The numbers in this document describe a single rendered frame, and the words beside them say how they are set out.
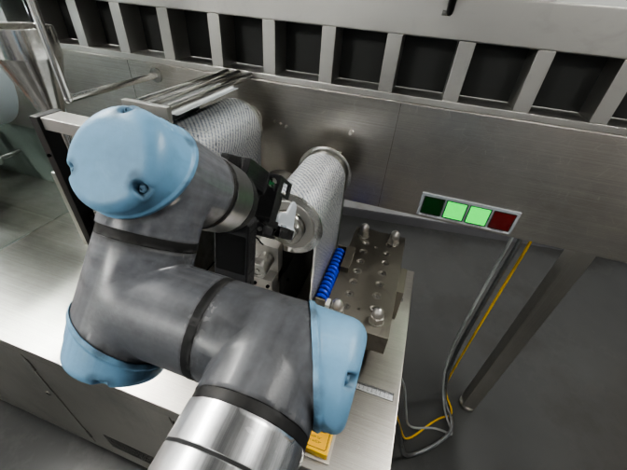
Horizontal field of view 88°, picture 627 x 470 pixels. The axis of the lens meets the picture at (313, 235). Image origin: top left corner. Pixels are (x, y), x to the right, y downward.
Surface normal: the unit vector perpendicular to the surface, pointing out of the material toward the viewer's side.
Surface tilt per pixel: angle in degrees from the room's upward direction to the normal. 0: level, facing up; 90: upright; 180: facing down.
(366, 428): 0
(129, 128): 51
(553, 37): 90
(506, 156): 90
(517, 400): 0
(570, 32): 90
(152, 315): 40
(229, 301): 2
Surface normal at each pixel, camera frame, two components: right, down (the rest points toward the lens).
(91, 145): -0.20, -0.07
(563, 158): -0.32, 0.56
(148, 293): -0.05, -0.55
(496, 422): 0.07, -0.79
